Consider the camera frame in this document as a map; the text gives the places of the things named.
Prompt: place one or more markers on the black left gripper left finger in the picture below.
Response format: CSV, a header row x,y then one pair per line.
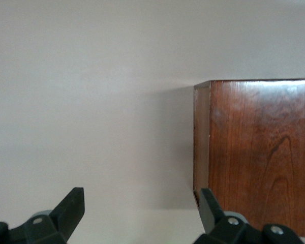
x,y
53,228

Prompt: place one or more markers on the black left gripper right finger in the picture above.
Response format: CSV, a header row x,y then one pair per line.
x,y
223,232

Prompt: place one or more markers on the dark brown wooden cabinet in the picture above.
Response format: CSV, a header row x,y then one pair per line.
x,y
256,139

